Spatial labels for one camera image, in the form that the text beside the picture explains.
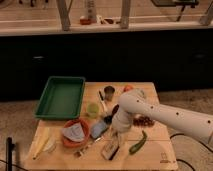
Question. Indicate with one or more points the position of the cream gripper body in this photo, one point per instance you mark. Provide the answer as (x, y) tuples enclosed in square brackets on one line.
[(119, 137)]

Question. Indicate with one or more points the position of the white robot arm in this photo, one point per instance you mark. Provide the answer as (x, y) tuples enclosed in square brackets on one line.
[(194, 124)]

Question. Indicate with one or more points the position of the blue sponge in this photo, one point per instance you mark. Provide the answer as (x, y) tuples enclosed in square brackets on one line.
[(98, 129)]

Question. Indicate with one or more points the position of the green cucumber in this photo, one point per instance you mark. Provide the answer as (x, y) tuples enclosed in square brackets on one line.
[(136, 147)]

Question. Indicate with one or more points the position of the dark brown round plate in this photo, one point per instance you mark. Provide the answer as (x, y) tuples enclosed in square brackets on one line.
[(115, 109)]

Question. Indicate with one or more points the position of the brown grape bunch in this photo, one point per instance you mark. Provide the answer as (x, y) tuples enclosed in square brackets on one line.
[(143, 121)]

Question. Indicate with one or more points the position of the light green cup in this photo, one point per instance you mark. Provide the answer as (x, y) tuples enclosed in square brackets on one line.
[(92, 110)]

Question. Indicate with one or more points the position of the orange bowl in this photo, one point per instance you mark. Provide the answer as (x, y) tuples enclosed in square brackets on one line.
[(86, 130)]

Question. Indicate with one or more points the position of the grey folded cloth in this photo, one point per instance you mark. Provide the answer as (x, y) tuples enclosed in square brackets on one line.
[(74, 132)]

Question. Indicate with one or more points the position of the silver spoon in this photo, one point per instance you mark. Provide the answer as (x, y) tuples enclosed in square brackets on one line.
[(82, 151)]

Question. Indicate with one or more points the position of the metal cup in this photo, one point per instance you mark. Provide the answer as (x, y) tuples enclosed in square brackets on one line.
[(109, 92)]

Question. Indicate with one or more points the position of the orange fruit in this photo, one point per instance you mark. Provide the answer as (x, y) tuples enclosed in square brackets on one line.
[(128, 88)]

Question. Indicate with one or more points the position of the green plastic tray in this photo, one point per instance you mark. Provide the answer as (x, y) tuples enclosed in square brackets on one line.
[(61, 98)]

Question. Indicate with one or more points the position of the white bottle with red base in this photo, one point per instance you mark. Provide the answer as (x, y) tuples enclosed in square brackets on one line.
[(89, 16)]

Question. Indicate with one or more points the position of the black handled brush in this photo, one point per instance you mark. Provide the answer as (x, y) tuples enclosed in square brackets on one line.
[(106, 114)]

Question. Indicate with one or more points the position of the black stand post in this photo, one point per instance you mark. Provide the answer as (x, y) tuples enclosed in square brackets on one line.
[(9, 149)]

